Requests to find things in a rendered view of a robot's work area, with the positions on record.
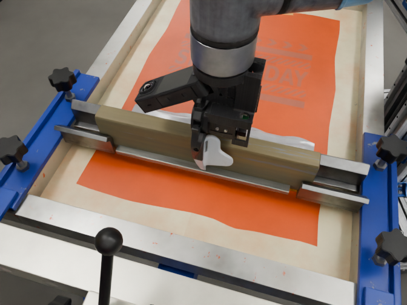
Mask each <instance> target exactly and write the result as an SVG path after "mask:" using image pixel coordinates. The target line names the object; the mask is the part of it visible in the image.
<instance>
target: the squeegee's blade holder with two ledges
mask: <svg viewBox="0 0 407 305"><path fill-rule="evenodd" d="M116 153H117V154H120V155H123V156H128V157H132V158H135V159H141V160H145V161H148V162H153V163H158V164H161V165H165V166H170V167H173V168H178V169H183V170H186V171H190V172H195V173H198V174H203V175H207V176H211V177H215V178H218V179H223V180H228V181H231V182H236V183H240V184H243V185H248V186H253V187H256V188H260V189H266V190H269V191H273V192H278V193H281V194H286V195H288V194H289V191H290V185H286V184H283V183H278V182H274V181H270V180H265V179H261V178H257V177H253V176H250V175H245V174H240V173H237V172H232V171H227V170H224V169H219V168H215V167H211V166H206V170H202V169H200V168H199V167H198V166H197V164H196V163H194V162H189V161H186V160H181V159H176V158H173V157H168V156H163V155H160V154H155V153H152V152H148V151H143V150H139V149H135V148H130V147H127V146H122V145H118V147H117V148H116Z"/></svg>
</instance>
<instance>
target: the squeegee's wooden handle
mask: <svg viewBox="0 0 407 305"><path fill-rule="evenodd" d="M95 121H96V124H97V126H98V129H99V132H100V134H103V135H106V136H111V137H112V139H113V142H114V145H115V147H118V145H122V146H127V147H130V148H135V149H139V150H143V151H148V152H151V153H155V154H160V155H163V156H168V157H173V158H176V159H181V160H186V161H189V162H194V163H195V161H194V159H193V157H192V153H191V134H192V130H191V124H189V123H183V122H178V121H175V120H170V119H164V118H161V117H156V116H151V115H147V114H142V113H137V112H134V111H128V110H123V109H120V108H115V107H110V106H106V105H101V106H100V108H99V109H98V111H97V113H96V115H95ZM207 134H208V135H214V136H216V137H217V138H218V139H219V140H220V148H221V150H222V151H223V152H225V153H226V154H228V155H229V156H231V157H232V158H233V164H232V165H230V166H216V165H207V166H211V167H215V168H219V169H224V170H227V171H232V172H237V173H240V174H245V175H250V176H253V177H257V178H261V179H265V180H270V181H274V182H278V183H283V184H286V185H290V189H295V190H299V187H300V185H301V182H307V183H313V181H314V179H315V177H316V174H317V172H318V170H319V168H320V159H321V153H320V152H316V151H311V150H307V149H302V148H297V147H293V146H288V145H283V144H280V143H275V142H269V141H266V140H261V139H256V138H252V137H250V138H249V142H248V147H247V148H246V147H243V146H238V145H233V144H231V141H232V140H231V139H226V138H223V137H222V136H218V135H215V134H210V133H207Z"/></svg>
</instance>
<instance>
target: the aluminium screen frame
mask: <svg viewBox="0 0 407 305"><path fill-rule="evenodd" d="M161 1H162V0H137V1H136V2H135V3H134V5H133V6H132V8H131V9H130V11H129V12H128V13H127V15H126V17H125V18H124V20H123V21H122V22H121V24H120V25H119V26H118V28H117V29H116V31H115V32H114V34H113V35H112V37H111V38H110V40H109V41H108V42H107V44H106V45H105V47H104V48H103V50H102V51H101V52H100V54H99V56H98V57H97V58H96V60H95V61H94V62H93V64H92V66H91V67H90V69H89V70H88V71H87V73H86V74H88V75H91V76H97V77H99V78H100V81H99V83H98V84H97V86H96V88H95V89H94V91H93V92H92V94H91V95H90V97H89V98H88V100H87V102H90V103H95V104H98V102H99V101H100V99H101V97H102V96H103V95H104V93H105V91H106V89H107V88H108V86H109V84H110V83H111V81H112V80H113V78H114V77H115V75H116V73H117V72H118V70H119V69H120V67H121V65H122V64H123V62H124V60H125V59H126V57H127V56H128V54H129V52H130V51H131V49H132V48H133V46H134V44H135V43H136V41H137V40H138V38H139V36H140V35H141V33H142V32H143V30H144V28H145V27H146V25H147V24H148V22H149V20H150V19H151V17H152V15H153V14H154V12H155V11H156V9H157V7H158V6H159V4H160V2H161ZM343 9H347V10H355V11H362V32H361V45H360V70H359V95H358V108H357V133H356V157H355V161H356V162H362V136H363V133H364V132H367V133H372V134H378V135H381V136H385V127H384V63H383V0H373V1H371V2H369V3H367V4H363V5H356V6H352V7H344V8H343ZM71 146H72V144H71V143H67V142H65V140H64V138H62V140H61V141H60V143H59V145H58V146H57V148H56V149H55V151H54V152H53V154H52V155H51V157H50V158H49V160H48V162H47V163H46V165H45V166H44V168H43V169H42V171H41V172H40V174H39V175H38V177H37V179H36V180H35V182H34V183H33V184H32V186H31V188H30V189H29V191H28V193H27V194H26V195H25V197H24V199H23V200H22V202H21V203H20V205H19V206H18V208H17V210H16V211H12V210H9V209H8V211H7V212H6V213H5V215H4V216H3V218H4V219H7V220H11V221H15V222H18V223H22V224H25V225H28V226H32V227H35V228H39V229H43V230H45V231H49V232H53V233H55V234H59V235H63V236H66V237H70V238H74V239H77V240H80V241H84V242H87V243H91V244H94V239H95V236H96V234H97V233H98V232H99V231H100V230H101V229H103V228H107V227H112V228H116V229H117V230H119V231H120V233H121V234H122V236H123V245H122V248H121V249H120V251H119V252H122V253H125V254H129V255H133V256H135V257H139V258H143V259H146V260H150V261H153V262H157V263H160V264H164V265H167V266H171V267H175V268H177V269H181V270H184V271H188V272H192V273H194V274H198V275H202V276H205V277H208V278H212V279H215V280H219V281H223V282H226V283H230V284H233V285H236V286H240V287H244V288H247V289H251V290H254V291H257V292H261V293H263V294H267V295H271V296H274V297H278V298H281V299H284V300H288V301H292V302H295V303H299V304H303V305H357V274H358V256H359V222H360V210H359V211H358V213H356V212H352V234H351V259H350V272H349V281H346V280H342V279H339V278H335V277H331V276H328V275H324V274H320V273H317V272H313V271H309V270H306V269H302V268H299V267H295V266H291V265H288V264H284V263H280V262H277V261H273V260H269V259H266V258H262V257H258V256H255V255H251V254H247V253H244V252H240V251H236V250H233V249H229V248H225V247H222V246H218V245H215V244H211V243H207V242H204V241H200V240H196V239H193V238H189V237H184V236H182V235H177V234H174V233H170V232H167V231H163V230H160V229H156V228H151V227H149V226H144V225H140V224H137V223H133V222H130V221H126V220H123V219H119V218H116V217H111V216H109V215H104V214H100V213H97V212H93V211H89V210H86V209H82V208H78V207H75V206H71V205H67V204H64V203H60V202H56V201H53V200H49V199H46V198H42V197H40V196H41V194H42V193H43V191H44V189H45V188H46V186H47V185H48V183H49V181H50V180H51V178H52V177H53V175H54V173H55V172H56V170H57V168H58V167H59V165H60V164H61V162H62V161H63V159H64V157H65V156H66V154H67V153H68V150H69V149H70V148H71Z"/></svg>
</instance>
